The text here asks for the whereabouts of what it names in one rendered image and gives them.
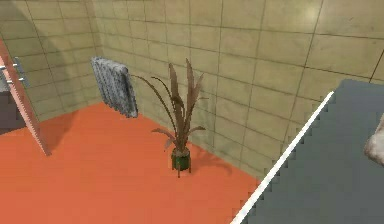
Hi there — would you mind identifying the brown house plant green pot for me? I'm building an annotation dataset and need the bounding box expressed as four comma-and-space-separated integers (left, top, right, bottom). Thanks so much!
132, 58, 207, 179

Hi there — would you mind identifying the silver door handle bar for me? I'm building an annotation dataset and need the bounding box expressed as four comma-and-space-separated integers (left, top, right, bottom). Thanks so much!
13, 56, 30, 89

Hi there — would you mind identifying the pale beige lumpy object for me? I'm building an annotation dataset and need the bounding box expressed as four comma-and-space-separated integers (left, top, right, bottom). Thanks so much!
363, 121, 384, 167

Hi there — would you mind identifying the grey counter with white edge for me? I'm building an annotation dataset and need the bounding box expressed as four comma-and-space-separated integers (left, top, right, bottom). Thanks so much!
229, 78, 384, 224

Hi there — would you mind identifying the pink room door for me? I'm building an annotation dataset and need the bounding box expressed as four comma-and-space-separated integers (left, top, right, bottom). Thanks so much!
0, 39, 52, 157

